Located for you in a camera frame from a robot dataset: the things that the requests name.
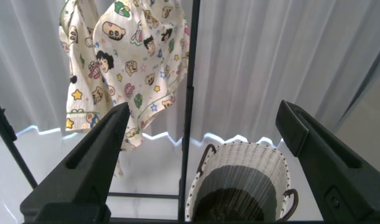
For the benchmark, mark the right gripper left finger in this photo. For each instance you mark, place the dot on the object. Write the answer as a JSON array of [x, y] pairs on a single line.
[[77, 193]]

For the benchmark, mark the black clothes rack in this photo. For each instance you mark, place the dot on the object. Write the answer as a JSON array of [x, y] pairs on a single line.
[[189, 93]]

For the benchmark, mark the white laundry basket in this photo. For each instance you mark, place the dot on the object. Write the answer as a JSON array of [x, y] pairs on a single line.
[[239, 155]]

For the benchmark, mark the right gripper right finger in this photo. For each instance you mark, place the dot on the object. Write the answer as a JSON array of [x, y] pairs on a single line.
[[364, 199]]

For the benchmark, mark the white curtain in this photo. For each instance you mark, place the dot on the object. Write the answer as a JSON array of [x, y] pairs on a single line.
[[255, 62]]

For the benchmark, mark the cream printed shirt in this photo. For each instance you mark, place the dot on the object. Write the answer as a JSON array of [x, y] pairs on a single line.
[[137, 62]]

